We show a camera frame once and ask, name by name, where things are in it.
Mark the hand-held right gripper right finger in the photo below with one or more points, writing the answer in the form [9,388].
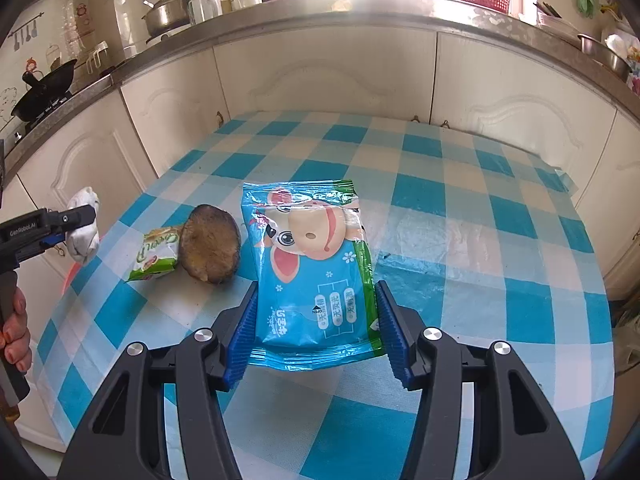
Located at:
[395,340]

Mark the white plastic bag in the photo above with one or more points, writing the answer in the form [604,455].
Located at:
[620,42]

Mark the green snack wrapper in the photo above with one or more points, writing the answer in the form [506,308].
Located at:
[155,255]

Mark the steel kettle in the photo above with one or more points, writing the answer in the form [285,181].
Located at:
[167,15]

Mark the white tissue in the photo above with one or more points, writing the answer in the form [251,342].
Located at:
[85,246]

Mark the white cabinet door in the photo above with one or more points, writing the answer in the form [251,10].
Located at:
[325,65]
[75,160]
[40,280]
[170,95]
[525,90]
[620,200]

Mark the steel bowl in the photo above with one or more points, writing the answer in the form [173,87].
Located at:
[607,60]

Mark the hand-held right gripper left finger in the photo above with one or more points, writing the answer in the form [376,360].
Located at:
[245,330]

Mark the white induction cooker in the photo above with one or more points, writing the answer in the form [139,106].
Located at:
[160,37]

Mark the white kitchen cabinets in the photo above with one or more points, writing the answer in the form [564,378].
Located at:
[350,7]

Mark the blue wet wipes packet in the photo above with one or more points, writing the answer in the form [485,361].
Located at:
[310,260]

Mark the white plastic holder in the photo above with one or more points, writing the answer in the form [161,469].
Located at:
[98,57]

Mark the person's left hand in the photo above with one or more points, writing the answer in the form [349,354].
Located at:
[17,335]

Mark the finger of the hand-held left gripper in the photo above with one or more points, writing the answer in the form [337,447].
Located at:
[70,218]

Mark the black wok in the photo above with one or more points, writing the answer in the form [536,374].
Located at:
[50,82]

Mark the blue checkered tablecloth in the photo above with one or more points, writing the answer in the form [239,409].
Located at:
[450,210]

